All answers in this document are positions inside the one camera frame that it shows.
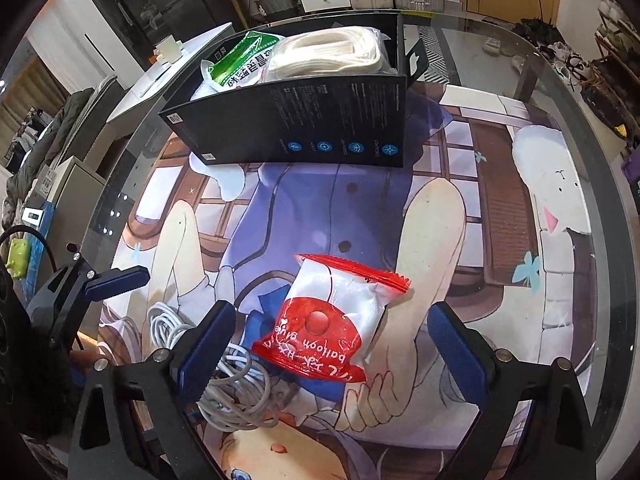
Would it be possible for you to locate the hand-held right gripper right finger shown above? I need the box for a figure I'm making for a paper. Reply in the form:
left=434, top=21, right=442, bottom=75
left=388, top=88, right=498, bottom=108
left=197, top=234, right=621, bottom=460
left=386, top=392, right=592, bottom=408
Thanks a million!
left=427, top=301, right=599, bottom=480

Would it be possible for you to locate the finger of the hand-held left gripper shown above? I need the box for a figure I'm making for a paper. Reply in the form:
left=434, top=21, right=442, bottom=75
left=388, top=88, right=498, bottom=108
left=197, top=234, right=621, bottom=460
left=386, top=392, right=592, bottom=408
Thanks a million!
left=27, top=244, right=151, bottom=361

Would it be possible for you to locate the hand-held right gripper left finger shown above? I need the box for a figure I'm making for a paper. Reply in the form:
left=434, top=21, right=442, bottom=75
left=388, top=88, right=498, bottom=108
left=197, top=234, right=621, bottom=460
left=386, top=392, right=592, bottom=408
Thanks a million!
left=67, top=299, right=237, bottom=480

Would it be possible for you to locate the red and white packet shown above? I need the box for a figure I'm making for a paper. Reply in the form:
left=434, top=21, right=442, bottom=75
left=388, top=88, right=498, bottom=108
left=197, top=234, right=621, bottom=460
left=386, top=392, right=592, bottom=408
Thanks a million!
left=250, top=253, right=412, bottom=385

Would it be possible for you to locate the black cardboard box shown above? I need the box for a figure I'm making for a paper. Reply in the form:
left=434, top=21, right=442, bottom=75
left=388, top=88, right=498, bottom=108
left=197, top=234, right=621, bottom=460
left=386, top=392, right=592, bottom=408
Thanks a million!
left=157, top=12, right=426, bottom=169

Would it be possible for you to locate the clear bag of white laces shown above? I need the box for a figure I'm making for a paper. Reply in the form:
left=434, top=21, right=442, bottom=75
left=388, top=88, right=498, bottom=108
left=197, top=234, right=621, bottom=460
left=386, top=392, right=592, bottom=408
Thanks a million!
left=260, top=25, right=394, bottom=82

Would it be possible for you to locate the blue box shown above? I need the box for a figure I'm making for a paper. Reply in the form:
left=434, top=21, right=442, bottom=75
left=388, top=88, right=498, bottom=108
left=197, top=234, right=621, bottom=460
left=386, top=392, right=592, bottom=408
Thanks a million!
left=27, top=199, right=54, bottom=287

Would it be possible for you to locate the yellow-green toy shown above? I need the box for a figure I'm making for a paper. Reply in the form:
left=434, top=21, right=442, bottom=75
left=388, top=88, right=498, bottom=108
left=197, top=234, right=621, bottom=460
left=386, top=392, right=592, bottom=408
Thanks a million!
left=6, top=237, right=32, bottom=281

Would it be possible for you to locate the grey storage box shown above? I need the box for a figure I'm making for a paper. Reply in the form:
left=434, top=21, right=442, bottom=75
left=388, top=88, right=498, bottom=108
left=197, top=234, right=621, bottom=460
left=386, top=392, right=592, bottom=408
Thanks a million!
left=30, top=155, right=109, bottom=242

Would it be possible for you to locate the dark jacket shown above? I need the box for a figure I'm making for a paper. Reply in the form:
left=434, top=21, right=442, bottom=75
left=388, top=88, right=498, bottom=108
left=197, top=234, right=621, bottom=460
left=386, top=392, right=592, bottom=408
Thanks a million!
left=2, top=87, right=97, bottom=211

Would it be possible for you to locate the clothes rack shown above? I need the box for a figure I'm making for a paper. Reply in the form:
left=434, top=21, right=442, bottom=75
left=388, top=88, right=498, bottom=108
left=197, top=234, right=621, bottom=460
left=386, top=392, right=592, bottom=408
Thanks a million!
left=2, top=105, right=46, bottom=171

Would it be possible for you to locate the cartoon printed desk mat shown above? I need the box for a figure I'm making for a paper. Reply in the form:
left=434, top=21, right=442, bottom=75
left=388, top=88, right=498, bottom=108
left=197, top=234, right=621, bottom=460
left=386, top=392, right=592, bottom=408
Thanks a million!
left=97, top=82, right=597, bottom=480

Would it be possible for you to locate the grey bed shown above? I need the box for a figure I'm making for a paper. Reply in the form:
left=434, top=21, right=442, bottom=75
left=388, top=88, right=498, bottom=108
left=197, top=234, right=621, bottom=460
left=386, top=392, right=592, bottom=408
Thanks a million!
left=75, top=74, right=121, bottom=111

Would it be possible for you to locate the white coffee table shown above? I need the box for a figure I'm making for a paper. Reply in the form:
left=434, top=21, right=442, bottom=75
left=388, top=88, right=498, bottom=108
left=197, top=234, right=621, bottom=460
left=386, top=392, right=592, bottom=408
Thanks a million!
left=102, top=22, right=237, bottom=127

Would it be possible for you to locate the white plastic cup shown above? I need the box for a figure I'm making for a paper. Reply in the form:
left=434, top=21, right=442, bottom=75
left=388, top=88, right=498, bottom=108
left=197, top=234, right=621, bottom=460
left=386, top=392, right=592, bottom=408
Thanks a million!
left=152, top=37, right=184, bottom=64

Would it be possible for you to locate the white wardrobe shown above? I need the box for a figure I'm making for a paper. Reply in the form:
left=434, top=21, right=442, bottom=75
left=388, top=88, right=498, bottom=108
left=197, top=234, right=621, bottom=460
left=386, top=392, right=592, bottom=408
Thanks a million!
left=27, top=0, right=144, bottom=92

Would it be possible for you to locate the green and white packet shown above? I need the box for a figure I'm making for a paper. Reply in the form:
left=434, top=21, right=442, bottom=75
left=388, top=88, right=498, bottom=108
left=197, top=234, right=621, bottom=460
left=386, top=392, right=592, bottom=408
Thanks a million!
left=201, top=30, right=287, bottom=94

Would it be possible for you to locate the dark glass cabinet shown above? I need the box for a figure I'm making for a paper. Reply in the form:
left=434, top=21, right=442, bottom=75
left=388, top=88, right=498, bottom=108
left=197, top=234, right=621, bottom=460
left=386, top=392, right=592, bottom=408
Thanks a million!
left=75, top=0, right=167, bottom=72

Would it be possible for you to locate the white rug with striped border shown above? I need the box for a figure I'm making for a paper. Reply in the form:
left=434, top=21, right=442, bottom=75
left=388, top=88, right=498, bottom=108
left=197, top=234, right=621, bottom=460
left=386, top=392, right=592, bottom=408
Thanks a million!
left=400, top=24, right=447, bottom=87

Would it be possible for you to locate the wooden shoe rack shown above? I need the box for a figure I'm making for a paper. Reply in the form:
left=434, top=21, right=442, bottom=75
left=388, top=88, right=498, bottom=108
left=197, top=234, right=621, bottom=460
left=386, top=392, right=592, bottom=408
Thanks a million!
left=582, top=0, right=640, bottom=137

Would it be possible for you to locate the black umbrella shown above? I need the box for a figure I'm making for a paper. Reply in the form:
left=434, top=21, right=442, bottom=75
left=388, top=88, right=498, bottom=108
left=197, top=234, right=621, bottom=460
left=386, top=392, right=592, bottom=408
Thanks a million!
left=519, top=0, right=567, bottom=47

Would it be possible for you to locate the white coiled cable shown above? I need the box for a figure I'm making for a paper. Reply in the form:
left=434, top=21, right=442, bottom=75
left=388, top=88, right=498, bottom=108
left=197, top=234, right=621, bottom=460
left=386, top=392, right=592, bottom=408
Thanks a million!
left=147, top=300, right=282, bottom=432

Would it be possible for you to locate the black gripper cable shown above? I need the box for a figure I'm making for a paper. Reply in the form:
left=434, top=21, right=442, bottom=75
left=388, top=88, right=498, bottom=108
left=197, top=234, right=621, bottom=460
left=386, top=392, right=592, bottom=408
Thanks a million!
left=0, top=224, right=57, bottom=283

